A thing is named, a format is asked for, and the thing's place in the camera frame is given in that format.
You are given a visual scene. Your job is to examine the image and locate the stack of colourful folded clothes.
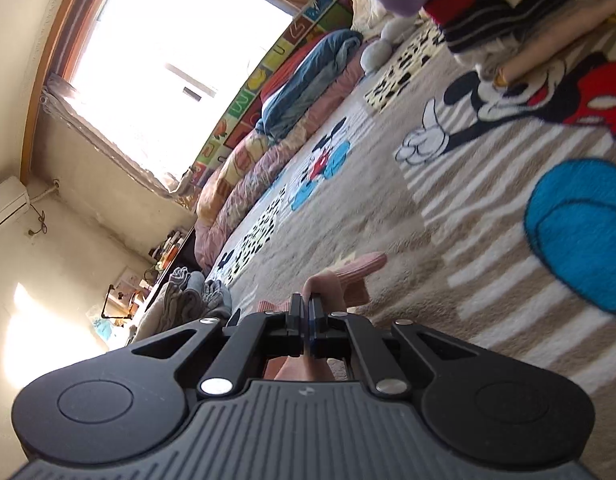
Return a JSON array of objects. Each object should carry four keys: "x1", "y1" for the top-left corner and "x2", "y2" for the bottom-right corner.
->
[{"x1": 353, "y1": 0, "x2": 616, "y2": 86}]

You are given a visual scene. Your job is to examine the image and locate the stack of grey folded clothes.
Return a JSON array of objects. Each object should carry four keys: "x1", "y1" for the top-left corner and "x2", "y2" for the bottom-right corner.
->
[{"x1": 135, "y1": 266, "x2": 233, "y2": 346}]

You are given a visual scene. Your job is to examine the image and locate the pale blue plush toy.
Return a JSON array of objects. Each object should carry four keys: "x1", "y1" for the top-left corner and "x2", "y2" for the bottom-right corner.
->
[{"x1": 360, "y1": 15, "x2": 419, "y2": 73}]

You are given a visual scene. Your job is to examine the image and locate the blue folded quilt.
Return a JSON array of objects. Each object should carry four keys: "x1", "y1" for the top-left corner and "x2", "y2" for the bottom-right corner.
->
[{"x1": 255, "y1": 29, "x2": 365, "y2": 141}]

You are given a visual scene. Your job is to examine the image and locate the cartoon mouse printed blanket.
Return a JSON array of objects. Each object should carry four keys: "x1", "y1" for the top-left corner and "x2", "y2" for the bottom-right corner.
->
[{"x1": 208, "y1": 0, "x2": 616, "y2": 480}]

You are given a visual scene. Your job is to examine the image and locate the white air conditioner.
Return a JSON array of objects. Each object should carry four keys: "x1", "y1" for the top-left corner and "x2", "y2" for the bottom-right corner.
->
[{"x1": 0, "y1": 176, "x2": 31, "y2": 236}]

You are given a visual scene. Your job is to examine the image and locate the black desk lamp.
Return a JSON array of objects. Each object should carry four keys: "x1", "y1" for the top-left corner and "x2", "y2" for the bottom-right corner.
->
[{"x1": 102, "y1": 284, "x2": 138, "y2": 320}]

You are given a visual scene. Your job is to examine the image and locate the clutter of small desk items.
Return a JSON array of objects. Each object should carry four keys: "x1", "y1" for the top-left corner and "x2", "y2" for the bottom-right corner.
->
[{"x1": 148, "y1": 227, "x2": 189, "y2": 271}]

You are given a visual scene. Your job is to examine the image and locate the orange printed pillow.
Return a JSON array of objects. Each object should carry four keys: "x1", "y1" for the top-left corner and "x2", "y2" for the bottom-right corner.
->
[{"x1": 195, "y1": 127, "x2": 273, "y2": 216}]

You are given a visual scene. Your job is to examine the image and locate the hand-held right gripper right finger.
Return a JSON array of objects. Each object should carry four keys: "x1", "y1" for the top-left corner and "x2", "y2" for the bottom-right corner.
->
[{"x1": 308, "y1": 296, "x2": 469, "y2": 399}]

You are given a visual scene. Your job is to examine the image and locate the wooden framed window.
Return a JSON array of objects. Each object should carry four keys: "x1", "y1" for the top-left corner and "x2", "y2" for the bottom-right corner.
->
[{"x1": 20, "y1": 0, "x2": 313, "y2": 196}]

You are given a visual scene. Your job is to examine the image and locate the sheer window curtain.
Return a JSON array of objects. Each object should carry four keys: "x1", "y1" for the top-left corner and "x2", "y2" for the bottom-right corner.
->
[{"x1": 42, "y1": 74, "x2": 201, "y2": 211}]

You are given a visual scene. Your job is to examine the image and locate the pink pants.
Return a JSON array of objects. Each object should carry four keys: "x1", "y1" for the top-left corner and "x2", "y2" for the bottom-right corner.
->
[{"x1": 258, "y1": 252, "x2": 389, "y2": 382}]

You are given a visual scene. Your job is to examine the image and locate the colourful alphabet headboard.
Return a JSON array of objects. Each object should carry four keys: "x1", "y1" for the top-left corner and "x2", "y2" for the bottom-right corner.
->
[{"x1": 190, "y1": 0, "x2": 361, "y2": 181}]

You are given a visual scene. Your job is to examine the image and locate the red folded blanket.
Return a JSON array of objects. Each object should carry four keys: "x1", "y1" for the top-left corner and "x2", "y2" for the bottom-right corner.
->
[{"x1": 262, "y1": 67, "x2": 309, "y2": 103}]

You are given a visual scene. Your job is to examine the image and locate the dark wooden desk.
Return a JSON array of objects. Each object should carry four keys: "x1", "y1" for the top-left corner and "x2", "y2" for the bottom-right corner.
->
[{"x1": 132, "y1": 227, "x2": 199, "y2": 311}]

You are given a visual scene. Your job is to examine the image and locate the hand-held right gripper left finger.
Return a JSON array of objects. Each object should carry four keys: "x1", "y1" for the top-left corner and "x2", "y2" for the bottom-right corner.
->
[{"x1": 130, "y1": 294, "x2": 305, "y2": 397}]

